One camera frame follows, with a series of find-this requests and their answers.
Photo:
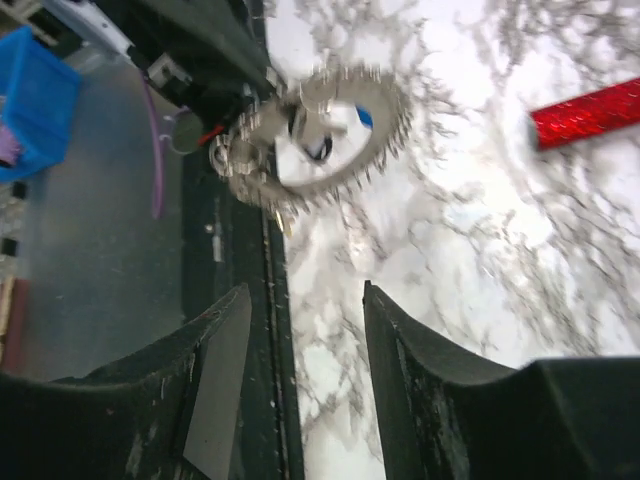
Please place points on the key with blue tag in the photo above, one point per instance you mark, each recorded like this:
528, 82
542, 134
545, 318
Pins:
364, 117

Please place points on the blue plastic bin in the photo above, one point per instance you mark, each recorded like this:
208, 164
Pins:
40, 93

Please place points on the round metal keyring disc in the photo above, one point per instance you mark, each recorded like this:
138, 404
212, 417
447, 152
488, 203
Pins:
241, 156

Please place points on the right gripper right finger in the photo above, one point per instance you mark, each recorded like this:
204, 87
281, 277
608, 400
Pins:
446, 413

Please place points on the black front mounting rail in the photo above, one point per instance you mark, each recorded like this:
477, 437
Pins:
242, 415

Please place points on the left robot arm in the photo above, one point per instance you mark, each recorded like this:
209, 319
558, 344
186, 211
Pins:
209, 56

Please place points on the key with black tag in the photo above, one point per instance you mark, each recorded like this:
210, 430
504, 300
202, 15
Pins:
318, 150

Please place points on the key with yellow tag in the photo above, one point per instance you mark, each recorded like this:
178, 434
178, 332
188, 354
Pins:
284, 219

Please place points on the red glitter microphone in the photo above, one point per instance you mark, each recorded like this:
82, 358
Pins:
586, 116

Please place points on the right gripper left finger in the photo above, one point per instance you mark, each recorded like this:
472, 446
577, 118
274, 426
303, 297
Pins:
122, 421

